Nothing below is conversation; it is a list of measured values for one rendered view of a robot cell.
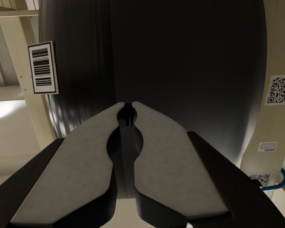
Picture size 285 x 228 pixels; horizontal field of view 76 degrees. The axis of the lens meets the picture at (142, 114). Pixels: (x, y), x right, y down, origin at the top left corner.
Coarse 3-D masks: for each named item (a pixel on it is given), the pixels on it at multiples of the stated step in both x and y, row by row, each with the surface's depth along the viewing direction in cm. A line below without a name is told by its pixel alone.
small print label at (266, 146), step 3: (261, 144) 50; (264, 144) 50; (267, 144) 50; (270, 144) 50; (273, 144) 50; (276, 144) 50; (258, 147) 50; (261, 147) 50; (264, 147) 50; (267, 147) 50; (270, 147) 50; (273, 147) 50; (258, 150) 50; (261, 150) 50; (264, 150) 50; (267, 150) 50; (270, 150) 51; (273, 150) 51
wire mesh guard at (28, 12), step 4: (0, 12) 70; (4, 12) 71; (8, 12) 71; (12, 12) 71; (16, 12) 71; (20, 12) 71; (24, 12) 71; (28, 12) 71; (32, 12) 71; (36, 12) 71; (0, 16) 71; (4, 16) 71; (8, 16) 71; (12, 16) 72
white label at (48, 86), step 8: (32, 48) 22; (40, 48) 21; (48, 48) 21; (32, 56) 22; (40, 56) 22; (48, 56) 21; (32, 64) 22; (40, 64) 22; (48, 64) 21; (32, 72) 23; (40, 72) 22; (48, 72) 22; (56, 72) 21; (32, 80) 23; (40, 80) 22; (48, 80) 22; (56, 80) 21; (40, 88) 22; (48, 88) 22; (56, 88) 21
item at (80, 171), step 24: (96, 120) 10; (120, 120) 11; (72, 144) 8; (96, 144) 8; (120, 144) 10; (48, 168) 7; (72, 168) 7; (96, 168) 7; (48, 192) 6; (72, 192) 6; (96, 192) 6; (24, 216) 5; (48, 216) 5; (72, 216) 5; (96, 216) 6
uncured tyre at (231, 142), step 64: (64, 0) 20; (128, 0) 20; (192, 0) 20; (256, 0) 22; (64, 64) 21; (128, 64) 20; (192, 64) 20; (256, 64) 22; (64, 128) 24; (128, 128) 22; (192, 128) 23; (128, 192) 31
